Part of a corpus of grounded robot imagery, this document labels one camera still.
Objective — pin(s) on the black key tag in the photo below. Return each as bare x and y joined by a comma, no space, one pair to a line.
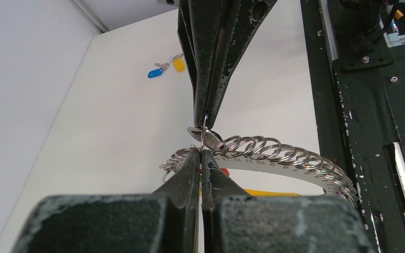
206,134

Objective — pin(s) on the yellow key tag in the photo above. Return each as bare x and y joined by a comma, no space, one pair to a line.
178,62

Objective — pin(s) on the right aluminium frame post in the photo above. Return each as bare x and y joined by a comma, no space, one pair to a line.
90,15

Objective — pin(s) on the metal keyring with small rings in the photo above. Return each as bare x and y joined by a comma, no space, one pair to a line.
269,155

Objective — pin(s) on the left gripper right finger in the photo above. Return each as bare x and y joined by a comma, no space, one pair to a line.
235,221

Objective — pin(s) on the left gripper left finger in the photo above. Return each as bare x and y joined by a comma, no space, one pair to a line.
163,221

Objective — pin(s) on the blue key tag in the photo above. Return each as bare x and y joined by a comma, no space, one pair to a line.
161,68

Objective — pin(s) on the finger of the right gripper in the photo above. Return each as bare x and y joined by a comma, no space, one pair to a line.
242,20
200,25

